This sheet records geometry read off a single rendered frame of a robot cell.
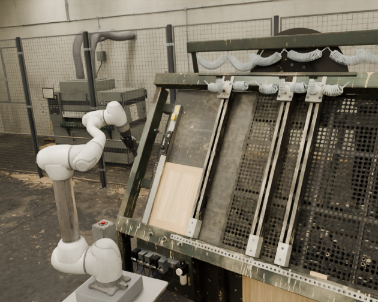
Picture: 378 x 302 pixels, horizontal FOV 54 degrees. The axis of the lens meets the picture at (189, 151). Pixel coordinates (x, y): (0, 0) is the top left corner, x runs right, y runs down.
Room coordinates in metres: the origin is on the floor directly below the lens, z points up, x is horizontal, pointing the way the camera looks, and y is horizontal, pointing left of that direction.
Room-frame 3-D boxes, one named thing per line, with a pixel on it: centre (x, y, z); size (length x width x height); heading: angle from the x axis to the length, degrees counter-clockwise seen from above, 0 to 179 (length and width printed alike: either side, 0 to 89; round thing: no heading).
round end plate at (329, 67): (2.93, -0.86, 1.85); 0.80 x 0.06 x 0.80; 53
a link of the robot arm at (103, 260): (1.88, 0.51, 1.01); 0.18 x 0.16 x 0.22; 82
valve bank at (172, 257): (2.27, 0.26, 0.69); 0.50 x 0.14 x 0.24; 53
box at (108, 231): (2.48, 0.66, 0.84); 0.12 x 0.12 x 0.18; 53
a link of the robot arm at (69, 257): (1.90, 0.71, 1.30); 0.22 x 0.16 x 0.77; 82
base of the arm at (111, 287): (1.87, 0.48, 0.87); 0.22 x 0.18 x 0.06; 59
